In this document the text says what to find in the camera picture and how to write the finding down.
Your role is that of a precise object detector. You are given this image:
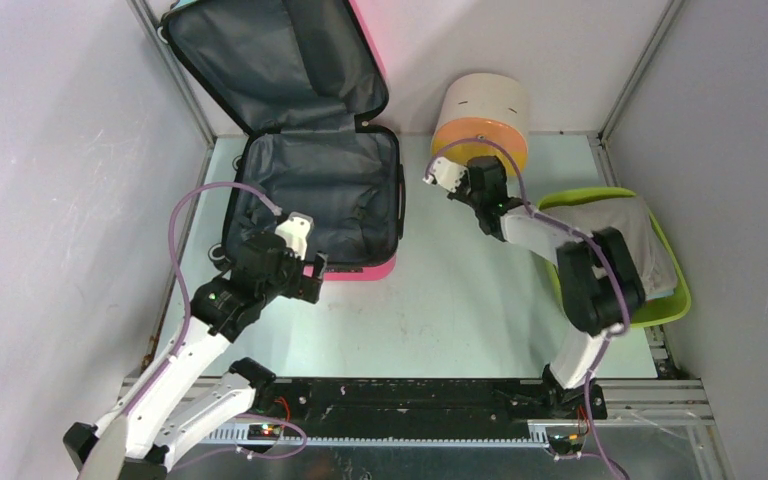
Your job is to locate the beige orange round storage box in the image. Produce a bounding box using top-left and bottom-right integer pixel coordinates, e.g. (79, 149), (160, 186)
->
(431, 73), (530, 176)

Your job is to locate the grey ribbed garment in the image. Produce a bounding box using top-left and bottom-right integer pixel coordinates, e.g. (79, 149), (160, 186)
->
(545, 196), (678, 296)

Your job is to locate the pink and teal kids suitcase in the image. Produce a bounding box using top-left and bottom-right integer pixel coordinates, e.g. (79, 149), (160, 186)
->
(160, 1), (406, 282)

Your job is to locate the light blue garment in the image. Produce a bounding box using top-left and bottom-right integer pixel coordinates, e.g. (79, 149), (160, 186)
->
(646, 287), (676, 302)

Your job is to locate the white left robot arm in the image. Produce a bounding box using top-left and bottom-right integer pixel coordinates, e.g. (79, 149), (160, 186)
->
(63, 232), (328, 479)

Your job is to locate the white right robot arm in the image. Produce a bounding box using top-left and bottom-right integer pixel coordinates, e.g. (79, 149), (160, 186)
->
(425, 156), (646, 418)

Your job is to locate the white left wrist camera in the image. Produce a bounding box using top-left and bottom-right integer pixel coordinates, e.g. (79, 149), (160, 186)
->
(275, 212), (314, 260)

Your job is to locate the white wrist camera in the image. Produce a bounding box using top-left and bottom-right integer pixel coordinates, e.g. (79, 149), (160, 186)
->
(423, 157), (468, 193)
(275, 212), (314, 260)

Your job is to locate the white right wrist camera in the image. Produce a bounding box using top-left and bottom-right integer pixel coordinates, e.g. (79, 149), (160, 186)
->
(423, 157), (468, 193)

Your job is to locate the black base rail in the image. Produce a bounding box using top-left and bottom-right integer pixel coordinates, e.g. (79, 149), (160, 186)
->
(214, 376), (609, 442)

